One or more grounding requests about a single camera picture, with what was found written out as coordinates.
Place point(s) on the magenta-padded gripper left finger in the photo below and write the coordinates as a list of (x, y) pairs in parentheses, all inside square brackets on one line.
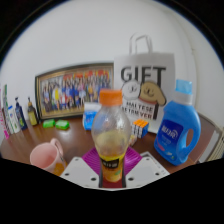
[(76, 171)]

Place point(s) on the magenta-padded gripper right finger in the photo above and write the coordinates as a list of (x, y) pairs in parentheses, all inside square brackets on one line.
[(148, 171)]

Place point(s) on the orange juice bottle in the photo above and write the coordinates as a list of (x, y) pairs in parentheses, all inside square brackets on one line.
[(111, 133)]

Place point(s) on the pink and yellow mug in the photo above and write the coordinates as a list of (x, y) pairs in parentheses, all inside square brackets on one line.
[(45, 158)]

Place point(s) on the small snack packet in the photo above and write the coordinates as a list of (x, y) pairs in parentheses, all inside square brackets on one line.
[(133, 140)]

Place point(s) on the flat round red coaster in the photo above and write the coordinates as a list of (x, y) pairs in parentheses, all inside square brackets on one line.
[(112, 184)]

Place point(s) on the colourful puzzle cube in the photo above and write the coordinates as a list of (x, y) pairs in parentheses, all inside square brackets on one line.
[(141, 128)]

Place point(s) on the blue detergent bottle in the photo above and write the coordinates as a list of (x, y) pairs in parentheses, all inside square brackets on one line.
[(176, 133)]

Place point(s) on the blue tissue pack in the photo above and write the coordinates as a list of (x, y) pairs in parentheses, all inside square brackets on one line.
[(89, 116)]

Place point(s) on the brown wooden side table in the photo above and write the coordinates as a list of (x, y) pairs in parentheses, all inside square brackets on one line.
[(206, 133)]

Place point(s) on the amber pump bottle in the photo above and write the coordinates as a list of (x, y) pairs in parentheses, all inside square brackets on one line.
[(32, 116)]

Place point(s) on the white radiator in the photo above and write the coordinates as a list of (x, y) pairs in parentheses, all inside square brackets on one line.
[(217, 148)]

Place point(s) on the dark blue pump bottle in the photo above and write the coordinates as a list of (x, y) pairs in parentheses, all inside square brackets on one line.
[(20, 116)]

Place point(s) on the white shampoo bottle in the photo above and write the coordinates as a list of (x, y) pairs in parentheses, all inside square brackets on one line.
[(14, 121)]

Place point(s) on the framed group photo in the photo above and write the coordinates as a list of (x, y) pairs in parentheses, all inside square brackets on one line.
[(73, 90)]

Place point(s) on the pink shuttlecock tube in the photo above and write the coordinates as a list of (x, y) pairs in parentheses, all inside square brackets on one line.
[(4, 123)]

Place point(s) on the white shuttlecock tube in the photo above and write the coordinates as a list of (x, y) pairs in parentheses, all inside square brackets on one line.
[(6, 100)]

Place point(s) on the white paper gift bag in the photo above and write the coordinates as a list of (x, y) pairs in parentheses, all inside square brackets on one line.
[(146, 66)]

